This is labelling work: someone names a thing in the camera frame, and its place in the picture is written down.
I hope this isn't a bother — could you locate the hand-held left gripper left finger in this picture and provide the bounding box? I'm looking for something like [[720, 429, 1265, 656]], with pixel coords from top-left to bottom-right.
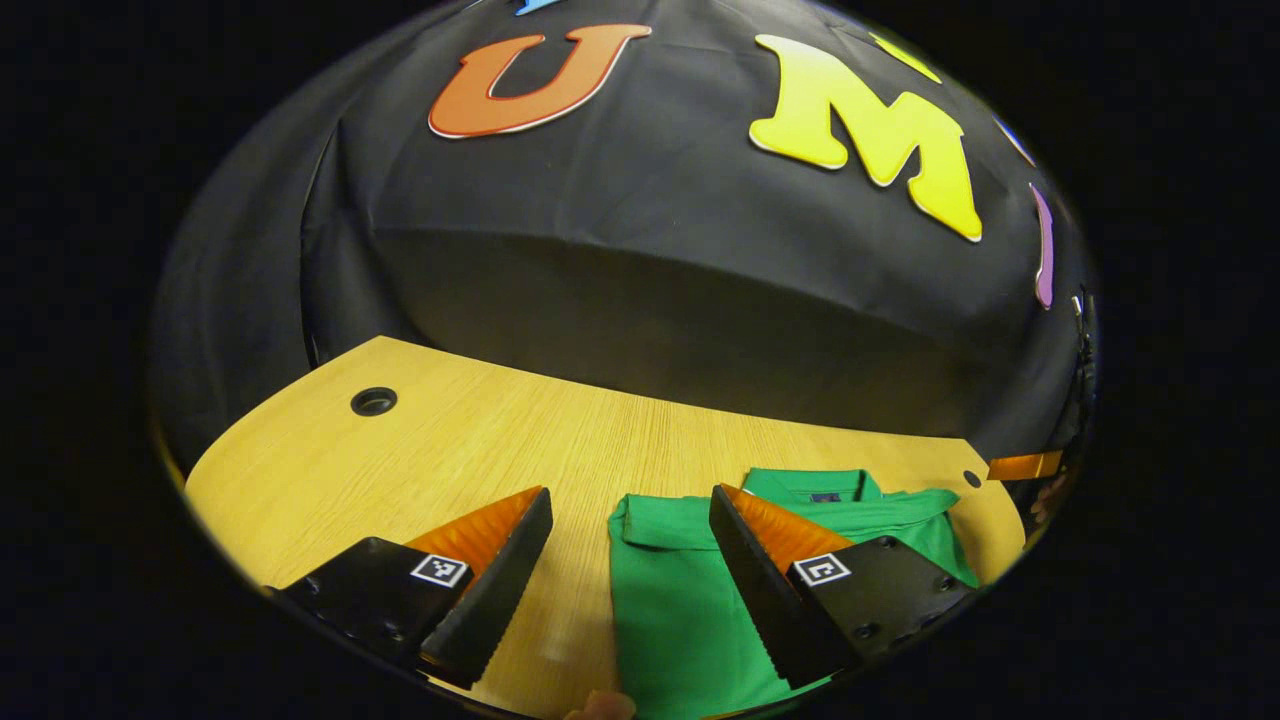
[[265, 486, 555, 691]]

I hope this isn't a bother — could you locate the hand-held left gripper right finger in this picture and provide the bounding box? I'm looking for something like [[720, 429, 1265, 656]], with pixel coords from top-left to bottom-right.
[[708, 484, 977, 691]]

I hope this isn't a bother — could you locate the green T-shirt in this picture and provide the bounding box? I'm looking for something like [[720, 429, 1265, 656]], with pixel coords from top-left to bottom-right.
[[607, 467, 981, 719]]

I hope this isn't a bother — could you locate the black backdrop cloth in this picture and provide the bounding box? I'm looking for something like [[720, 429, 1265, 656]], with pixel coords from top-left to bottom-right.
[[150, 0, 1101, 471]]

